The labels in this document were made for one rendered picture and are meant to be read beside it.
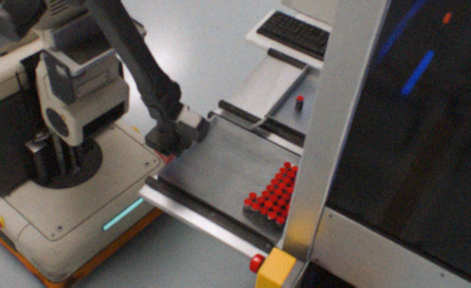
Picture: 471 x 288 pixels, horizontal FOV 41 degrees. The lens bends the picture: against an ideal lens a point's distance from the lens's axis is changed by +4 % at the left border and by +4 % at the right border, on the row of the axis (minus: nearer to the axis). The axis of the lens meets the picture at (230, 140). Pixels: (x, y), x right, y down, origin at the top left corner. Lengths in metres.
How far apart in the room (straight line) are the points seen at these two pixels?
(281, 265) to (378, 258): 0.20
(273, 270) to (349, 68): 0.50
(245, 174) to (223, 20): 2.02
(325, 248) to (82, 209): 1.22
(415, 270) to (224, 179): 0.59
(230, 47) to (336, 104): 2.39
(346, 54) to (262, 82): 0.95
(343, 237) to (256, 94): 0.72
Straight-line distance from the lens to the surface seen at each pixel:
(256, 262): 1.28
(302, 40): 2.09
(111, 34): 1.21
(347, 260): 1.23
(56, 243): 2.21
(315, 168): 1.08
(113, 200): 2.28
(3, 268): 2.54
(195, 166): 1.59
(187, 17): 3.52
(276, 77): 1.85
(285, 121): 1.72
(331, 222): 1.17
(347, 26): 0.87
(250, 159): 1.61
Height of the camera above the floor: 2.11
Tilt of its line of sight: 48 degrees down
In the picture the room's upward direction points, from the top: 5 degrees clockwise
